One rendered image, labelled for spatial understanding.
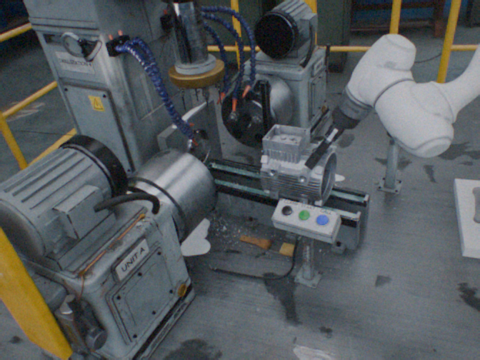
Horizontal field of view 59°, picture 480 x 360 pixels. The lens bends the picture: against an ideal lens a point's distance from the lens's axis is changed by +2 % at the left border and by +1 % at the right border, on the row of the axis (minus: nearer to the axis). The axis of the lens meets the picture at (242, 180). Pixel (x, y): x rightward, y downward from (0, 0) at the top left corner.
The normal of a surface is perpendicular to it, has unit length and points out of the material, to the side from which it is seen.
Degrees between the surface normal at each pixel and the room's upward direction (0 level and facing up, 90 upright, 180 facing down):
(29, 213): 49
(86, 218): 90
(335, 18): 90
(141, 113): 90
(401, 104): 41
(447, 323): 0
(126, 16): 90
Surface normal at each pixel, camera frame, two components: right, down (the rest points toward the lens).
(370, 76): -0.82, 0.12
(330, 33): -0.31, 0.58
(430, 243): -0.11, -0.80
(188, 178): 0.56, -0.40
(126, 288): 0.87, 0.21
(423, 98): -0.23, -0.43
